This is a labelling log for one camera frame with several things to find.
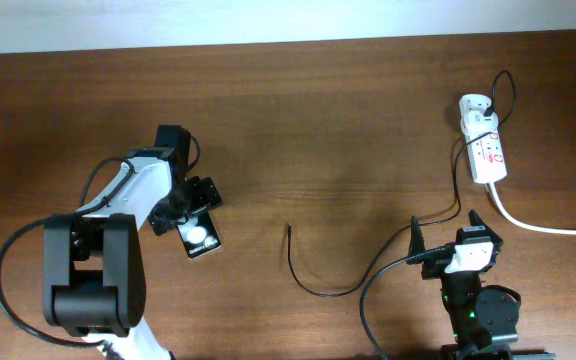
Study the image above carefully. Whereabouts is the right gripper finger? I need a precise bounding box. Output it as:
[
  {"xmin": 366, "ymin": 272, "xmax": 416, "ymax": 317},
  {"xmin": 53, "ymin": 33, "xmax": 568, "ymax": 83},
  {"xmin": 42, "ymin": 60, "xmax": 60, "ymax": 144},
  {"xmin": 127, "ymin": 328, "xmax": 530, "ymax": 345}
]
[
  {"xmin": 468, "ymin": 209, "xmax": 502, "ymax": 244},
  {"xmin": 408, "ymin": 216, "xmax": 425, "ymax": 257}
]

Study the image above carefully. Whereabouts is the black smartphone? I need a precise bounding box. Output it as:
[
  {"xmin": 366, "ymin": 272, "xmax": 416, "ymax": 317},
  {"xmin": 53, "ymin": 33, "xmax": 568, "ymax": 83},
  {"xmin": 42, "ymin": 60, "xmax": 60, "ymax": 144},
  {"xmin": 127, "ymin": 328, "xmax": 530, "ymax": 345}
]
[{"xmin": 177, "ymin": 213, "xmax": 222, "ymax": 259}]

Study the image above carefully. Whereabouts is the black charging cable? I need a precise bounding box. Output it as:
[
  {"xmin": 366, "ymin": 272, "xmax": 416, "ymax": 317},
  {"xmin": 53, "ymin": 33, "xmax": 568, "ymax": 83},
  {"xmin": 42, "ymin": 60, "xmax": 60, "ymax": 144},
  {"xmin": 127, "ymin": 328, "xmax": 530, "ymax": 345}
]
[{"xmin": 286, "ymin": 69, "xmax": 518, "ymax": 299}]

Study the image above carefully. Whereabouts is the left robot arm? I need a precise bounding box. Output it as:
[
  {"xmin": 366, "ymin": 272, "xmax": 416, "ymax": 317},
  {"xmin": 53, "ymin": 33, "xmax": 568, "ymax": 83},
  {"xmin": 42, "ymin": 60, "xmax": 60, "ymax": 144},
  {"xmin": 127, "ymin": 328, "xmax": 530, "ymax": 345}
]
[{"xmin": 43, "ymin": 145, "xmax": 222, "ymax": 359}]

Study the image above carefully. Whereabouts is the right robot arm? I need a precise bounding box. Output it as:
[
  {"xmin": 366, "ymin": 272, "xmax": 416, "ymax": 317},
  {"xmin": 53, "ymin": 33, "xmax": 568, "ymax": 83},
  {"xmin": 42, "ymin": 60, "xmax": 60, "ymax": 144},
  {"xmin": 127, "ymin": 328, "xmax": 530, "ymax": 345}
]
[{"xmin": 407, "ymin": 211, "xmax": 521, "ymax": 359}]

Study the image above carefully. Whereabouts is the white USB charger plug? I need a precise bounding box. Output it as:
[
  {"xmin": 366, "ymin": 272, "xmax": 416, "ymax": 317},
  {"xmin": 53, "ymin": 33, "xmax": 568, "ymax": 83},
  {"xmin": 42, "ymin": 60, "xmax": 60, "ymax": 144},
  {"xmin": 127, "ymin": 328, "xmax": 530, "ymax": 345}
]
[{"xmin": 461, "ymin": 110, "xmax": 499, "ymax": 136}]

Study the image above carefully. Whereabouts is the white power strip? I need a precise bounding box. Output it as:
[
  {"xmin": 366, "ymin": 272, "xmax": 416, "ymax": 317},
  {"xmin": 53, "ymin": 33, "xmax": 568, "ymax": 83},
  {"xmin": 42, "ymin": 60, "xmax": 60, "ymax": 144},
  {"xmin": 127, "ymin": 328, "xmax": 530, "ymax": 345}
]
[{"xmin": 459, "ymin": 94, "xmax": 507, "ymax": 184}]

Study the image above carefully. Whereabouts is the white power strip cord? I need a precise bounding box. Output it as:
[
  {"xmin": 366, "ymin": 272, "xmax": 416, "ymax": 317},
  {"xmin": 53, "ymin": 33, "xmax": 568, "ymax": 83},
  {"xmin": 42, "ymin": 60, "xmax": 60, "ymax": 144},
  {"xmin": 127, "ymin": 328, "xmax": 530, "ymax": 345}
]
[{"xmin": 485, "ymin": 181, "xmax": 576, "ymax": 240}]

